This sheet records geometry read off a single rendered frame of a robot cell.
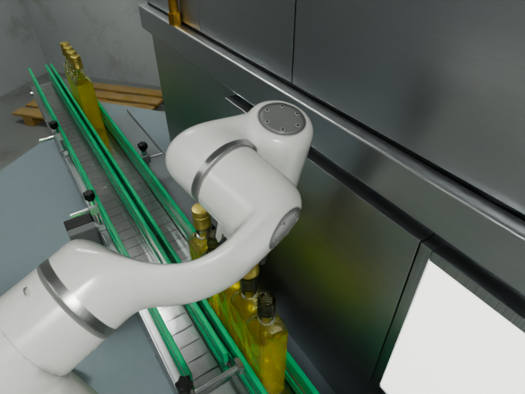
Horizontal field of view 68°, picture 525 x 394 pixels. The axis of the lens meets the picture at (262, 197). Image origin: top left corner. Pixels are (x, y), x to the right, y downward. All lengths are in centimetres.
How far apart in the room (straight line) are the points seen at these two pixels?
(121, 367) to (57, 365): 71
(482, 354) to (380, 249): 16
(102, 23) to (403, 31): 405
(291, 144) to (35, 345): 27
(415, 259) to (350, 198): 12
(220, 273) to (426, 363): 37
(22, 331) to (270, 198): 21
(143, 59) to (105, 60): 46
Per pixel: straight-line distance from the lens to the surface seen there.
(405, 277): 54
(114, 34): 437
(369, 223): 55
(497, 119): 43
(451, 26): 44
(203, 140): 37
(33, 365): 36
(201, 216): 75
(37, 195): 166
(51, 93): 211
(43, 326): 35
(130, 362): 107
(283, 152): 39
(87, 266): 34
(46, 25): 487
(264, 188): 34
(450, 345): 56
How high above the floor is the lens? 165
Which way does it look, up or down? 39 degrees down
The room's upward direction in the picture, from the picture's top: straight up
